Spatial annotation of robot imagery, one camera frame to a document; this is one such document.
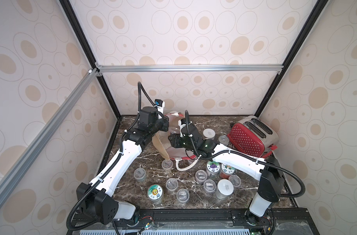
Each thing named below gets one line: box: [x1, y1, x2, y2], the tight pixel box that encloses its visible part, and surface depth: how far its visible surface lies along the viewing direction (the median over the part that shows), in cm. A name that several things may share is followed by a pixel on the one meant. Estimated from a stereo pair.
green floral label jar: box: [133, 167, 147, 183], surface depth 85 cm
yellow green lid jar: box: [146, 184, 165, 205], surface depth 76 cm
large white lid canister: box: [202, 128, 216, 141], surface depth 99 cm
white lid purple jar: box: [215, 178, 235, 201], surface depth 77 cm
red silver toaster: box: [226, 115, 280, 159], surface depth 89 cm
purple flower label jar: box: [205, 160, 221, 179], surface depth 85 cm
